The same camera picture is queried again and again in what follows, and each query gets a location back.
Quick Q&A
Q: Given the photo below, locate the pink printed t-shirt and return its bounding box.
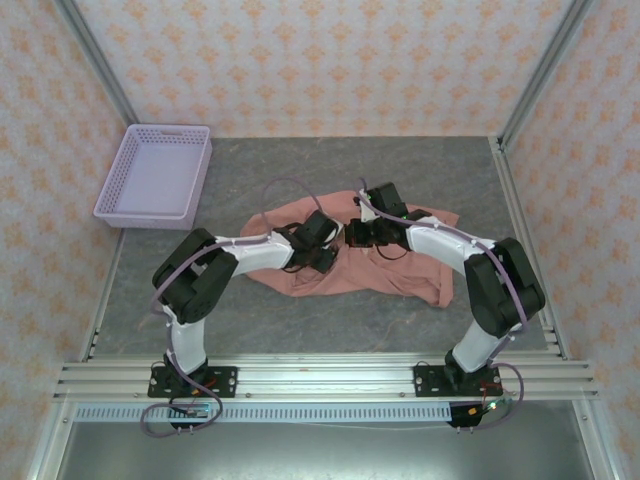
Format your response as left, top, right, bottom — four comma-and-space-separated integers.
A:
239, 189, 461, 309

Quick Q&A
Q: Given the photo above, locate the lilac plastic basket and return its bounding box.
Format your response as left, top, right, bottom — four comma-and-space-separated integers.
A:
93, 123, 213, 231

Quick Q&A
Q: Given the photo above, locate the grey metal sheet panel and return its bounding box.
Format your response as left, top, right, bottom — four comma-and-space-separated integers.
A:
54, 419, 599, 480

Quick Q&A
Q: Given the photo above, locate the small circuit board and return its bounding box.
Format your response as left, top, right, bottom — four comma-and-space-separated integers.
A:
172, 402, 210, 419
467, 398, 515, 419

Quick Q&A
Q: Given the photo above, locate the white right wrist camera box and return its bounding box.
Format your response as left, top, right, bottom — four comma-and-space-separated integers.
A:
355, 188, 377, 225

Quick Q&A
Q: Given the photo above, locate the aluminium mounting rail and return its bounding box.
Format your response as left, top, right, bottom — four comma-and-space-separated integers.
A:
53, 355, 600, 402

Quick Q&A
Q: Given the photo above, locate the aluminium table side rail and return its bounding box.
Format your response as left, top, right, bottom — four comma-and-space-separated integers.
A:
492, 137, 571, 361
79, 228, 127, 361

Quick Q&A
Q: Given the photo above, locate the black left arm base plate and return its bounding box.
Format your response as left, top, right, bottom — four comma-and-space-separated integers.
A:
147, 366, 239, 399

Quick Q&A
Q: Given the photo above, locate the grey slotted cable duct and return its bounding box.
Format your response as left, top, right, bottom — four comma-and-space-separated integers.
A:
74, 403, 454, 424

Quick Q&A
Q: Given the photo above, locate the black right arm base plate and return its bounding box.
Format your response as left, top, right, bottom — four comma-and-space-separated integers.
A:
413, 363, 504, 399

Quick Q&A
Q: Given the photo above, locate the aluminium frame post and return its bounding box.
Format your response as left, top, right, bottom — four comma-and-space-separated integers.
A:
496, 0, 597, 154
52, 0, 152, 153

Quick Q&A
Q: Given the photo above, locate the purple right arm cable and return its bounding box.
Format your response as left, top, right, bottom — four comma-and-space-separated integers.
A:
354, 177, 531, 432

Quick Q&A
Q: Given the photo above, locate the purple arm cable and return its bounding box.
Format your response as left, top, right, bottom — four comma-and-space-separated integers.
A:
354, 177, 531, 432
141, 177, 326, 438

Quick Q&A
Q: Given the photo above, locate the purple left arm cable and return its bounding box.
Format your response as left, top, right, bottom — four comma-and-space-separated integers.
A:
141, 177, 326, 438

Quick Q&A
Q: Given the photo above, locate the short aluminium frame strut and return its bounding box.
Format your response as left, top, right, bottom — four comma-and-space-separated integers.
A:
27, 399, 76, 480
572, 399, 621, 480

